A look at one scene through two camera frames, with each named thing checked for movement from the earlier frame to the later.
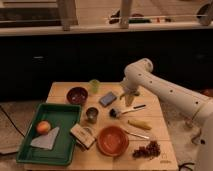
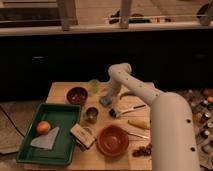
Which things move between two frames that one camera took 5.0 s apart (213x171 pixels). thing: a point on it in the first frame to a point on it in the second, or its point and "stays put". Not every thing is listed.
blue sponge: (107, 99) stays put
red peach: (43, 127) stays put
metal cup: (91, 114) stays put
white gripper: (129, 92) to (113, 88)
